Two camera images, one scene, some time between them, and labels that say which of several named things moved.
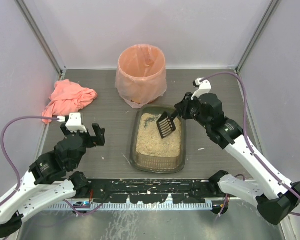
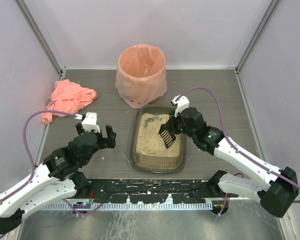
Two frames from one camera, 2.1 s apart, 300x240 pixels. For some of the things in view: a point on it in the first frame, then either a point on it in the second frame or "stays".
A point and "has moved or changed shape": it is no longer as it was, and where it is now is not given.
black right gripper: [182, 109] → [175, 124]
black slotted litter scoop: [166, 124] has moved or changed shape
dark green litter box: [149, 152] stays
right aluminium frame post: [273, 4] stays
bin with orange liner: [141, 76] stays
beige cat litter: [150, 142] stays
